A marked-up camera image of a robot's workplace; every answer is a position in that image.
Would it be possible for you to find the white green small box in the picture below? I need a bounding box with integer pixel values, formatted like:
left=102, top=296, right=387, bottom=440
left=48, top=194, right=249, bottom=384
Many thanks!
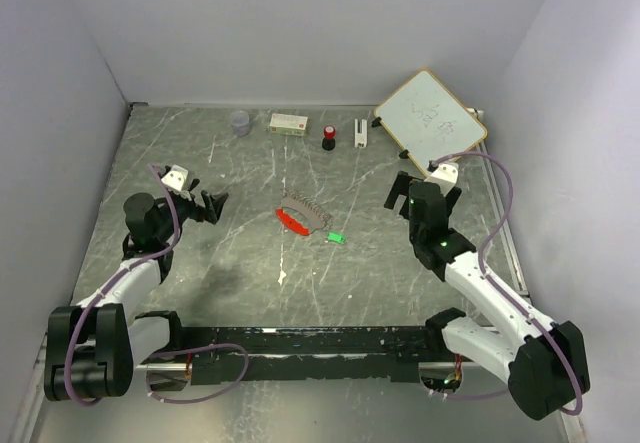
left=269, top=113, right=308, bottom=136

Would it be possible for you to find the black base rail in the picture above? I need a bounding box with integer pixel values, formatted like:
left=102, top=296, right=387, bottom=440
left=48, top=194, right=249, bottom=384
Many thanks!
left=141, top=325, right=458, bottom=389

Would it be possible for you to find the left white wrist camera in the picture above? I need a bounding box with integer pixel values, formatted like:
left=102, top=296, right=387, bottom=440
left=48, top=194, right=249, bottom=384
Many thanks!
left=161, top=165, right=195, bottom=201

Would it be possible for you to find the red black stamp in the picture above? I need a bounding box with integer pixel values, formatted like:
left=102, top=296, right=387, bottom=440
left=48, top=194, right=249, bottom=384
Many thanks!
left=321, top=125, right=336, bottom=151

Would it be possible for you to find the clear plastic cup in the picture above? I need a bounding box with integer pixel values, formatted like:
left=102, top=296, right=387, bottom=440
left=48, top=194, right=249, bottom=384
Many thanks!
left=230, top=110, right=252, bottom=137

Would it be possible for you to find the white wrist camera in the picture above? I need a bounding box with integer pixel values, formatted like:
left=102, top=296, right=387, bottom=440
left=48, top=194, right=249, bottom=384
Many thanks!
left=425, top=163, right=459, bottom=192
left=161, top=165, right=195, bottom=201

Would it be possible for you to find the small whiteboard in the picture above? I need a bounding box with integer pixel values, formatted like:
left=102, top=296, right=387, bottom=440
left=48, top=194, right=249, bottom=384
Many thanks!
left=374, top=69, right=488, bottom=174

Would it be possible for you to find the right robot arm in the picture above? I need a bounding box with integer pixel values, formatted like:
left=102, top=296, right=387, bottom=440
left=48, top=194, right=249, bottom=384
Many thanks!
left=384, top=164, right=590, bottom=421

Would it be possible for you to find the white stapler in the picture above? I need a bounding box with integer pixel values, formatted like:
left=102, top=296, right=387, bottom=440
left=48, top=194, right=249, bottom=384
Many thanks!
left=354, top=119, right=368, bottom=148

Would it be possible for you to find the green key tag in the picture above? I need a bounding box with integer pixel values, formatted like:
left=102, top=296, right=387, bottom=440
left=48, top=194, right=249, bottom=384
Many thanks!
left=327, top=232, right=346, bottom=244

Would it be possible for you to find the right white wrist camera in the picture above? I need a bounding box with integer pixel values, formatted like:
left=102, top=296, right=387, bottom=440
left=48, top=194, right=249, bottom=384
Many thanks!
left=425, top=163, right=459, bottom=192

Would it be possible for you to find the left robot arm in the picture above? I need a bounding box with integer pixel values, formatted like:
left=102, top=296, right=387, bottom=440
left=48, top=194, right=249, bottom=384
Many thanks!
left=44, top=191, right=229, bottom=403

